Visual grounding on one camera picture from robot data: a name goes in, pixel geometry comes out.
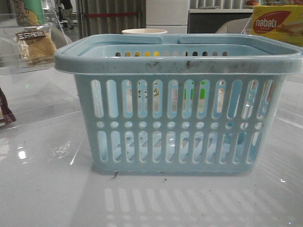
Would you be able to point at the plate with food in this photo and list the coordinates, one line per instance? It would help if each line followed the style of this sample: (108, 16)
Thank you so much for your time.
(251, 2)

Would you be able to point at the clear acrylic display shelf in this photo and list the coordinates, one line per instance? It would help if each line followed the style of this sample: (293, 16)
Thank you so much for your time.
(33, 92)
(288, 32)

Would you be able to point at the white drawer cabinet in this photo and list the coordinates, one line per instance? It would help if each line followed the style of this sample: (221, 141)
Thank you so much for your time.
(169, 15)

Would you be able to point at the yellow nabati wafer box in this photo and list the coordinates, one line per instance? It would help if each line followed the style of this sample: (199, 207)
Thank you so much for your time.
(284, 13)

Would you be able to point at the clear acrylic right display shelf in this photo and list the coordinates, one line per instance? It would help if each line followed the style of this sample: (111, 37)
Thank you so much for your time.
(288, 32)

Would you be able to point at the clear acrylic left display shelf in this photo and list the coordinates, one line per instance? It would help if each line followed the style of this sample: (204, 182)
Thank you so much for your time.
(33, 92)

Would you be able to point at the red barrier belt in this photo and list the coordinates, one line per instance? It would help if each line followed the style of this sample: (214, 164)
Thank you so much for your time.
(112, 14)

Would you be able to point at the light blue plastic basket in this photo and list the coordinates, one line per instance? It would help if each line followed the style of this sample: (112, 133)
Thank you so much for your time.
(131, 91)

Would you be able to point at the dark brown snack packet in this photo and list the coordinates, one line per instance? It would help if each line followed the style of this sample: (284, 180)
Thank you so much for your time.
(6, 115)

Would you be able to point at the green cartoon snack bag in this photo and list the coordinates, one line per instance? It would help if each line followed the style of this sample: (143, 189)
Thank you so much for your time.
(29, 12)

